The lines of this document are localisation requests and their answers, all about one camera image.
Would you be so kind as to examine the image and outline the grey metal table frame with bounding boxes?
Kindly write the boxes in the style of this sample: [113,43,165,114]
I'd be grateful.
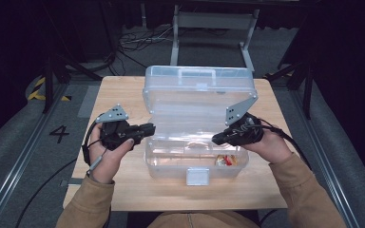
[169,4,260,74]

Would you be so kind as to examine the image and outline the person's right hand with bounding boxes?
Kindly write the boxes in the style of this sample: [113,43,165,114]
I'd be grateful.
[239,122,293,164]

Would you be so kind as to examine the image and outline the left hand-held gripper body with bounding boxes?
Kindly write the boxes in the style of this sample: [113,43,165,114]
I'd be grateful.
[95,104,138,152]

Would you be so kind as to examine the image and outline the clear plastic storage box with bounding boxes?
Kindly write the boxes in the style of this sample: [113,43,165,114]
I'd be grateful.
[142,65,259,187]

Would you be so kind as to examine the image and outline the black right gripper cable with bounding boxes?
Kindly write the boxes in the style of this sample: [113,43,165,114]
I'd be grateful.
[259,118,312,170]

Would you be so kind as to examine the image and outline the yellow black hazard tape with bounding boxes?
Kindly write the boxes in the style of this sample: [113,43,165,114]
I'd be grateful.
[27,77,72,103]

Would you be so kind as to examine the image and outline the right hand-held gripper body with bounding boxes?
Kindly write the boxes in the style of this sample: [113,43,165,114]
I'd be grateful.
[224,96,264,146]

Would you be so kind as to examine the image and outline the person's left hand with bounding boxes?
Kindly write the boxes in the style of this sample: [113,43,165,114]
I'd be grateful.
[86,123,135,185]

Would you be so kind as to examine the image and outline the round gold lidded tin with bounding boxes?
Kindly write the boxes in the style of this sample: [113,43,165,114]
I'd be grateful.
[214,154,240,167]

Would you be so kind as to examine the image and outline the tangle of floor cables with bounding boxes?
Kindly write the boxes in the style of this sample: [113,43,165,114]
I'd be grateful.
[108,25,176,73]

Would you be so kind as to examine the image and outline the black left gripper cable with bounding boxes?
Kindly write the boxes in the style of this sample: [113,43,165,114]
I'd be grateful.
[14,122,108,228]

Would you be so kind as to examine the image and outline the black tripod stand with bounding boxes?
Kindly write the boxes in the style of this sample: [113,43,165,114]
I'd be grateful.
[263,58,316,121]
[42,51,104,114]

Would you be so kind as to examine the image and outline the metal floor rail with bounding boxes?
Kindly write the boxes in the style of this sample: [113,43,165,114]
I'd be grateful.
[288,88,362,228]
[0,85,65,228]

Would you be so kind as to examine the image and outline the person's tan jacket torso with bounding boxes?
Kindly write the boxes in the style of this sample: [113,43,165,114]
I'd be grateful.
[147,211,261,228]

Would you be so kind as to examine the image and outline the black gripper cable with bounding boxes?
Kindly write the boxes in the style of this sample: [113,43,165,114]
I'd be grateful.
[14,122,108,228]
[259,118,312,170]

